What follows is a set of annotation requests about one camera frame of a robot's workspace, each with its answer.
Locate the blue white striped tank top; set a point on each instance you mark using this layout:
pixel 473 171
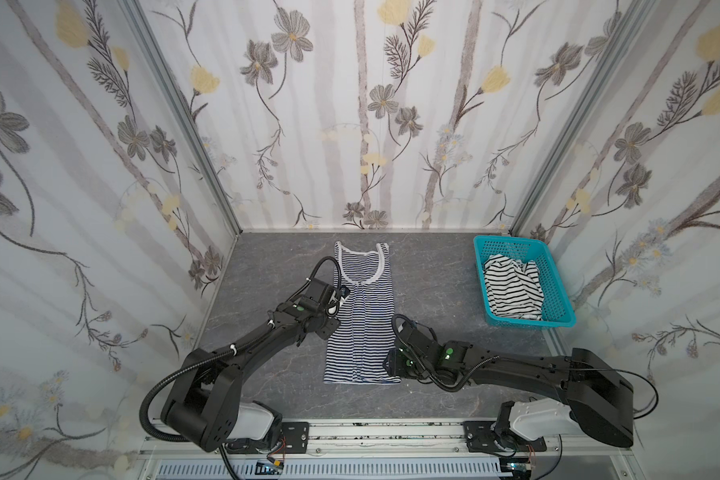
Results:
pixel 357 350

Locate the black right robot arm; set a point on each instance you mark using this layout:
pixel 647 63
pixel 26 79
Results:
pixel 573 393

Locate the teal plastic basket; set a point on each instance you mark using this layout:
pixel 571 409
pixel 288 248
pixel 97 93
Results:
pixel 557 310

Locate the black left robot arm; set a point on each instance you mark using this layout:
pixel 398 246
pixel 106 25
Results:
pixel 199 403

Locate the aluminium mounting rail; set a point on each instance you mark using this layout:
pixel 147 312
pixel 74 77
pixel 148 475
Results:
pixel 424 437

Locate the black white striped tank top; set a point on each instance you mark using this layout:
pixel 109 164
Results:
pixel 513 288

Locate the white slotted cable duct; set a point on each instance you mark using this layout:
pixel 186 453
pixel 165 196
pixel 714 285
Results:
pixel 346 468

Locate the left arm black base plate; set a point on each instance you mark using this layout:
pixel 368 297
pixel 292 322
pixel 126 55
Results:
pixel 291 438

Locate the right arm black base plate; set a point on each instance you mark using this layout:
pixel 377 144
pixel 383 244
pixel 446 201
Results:
pixel 492 438

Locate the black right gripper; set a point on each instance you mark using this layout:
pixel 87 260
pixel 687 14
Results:
pixel 393 363

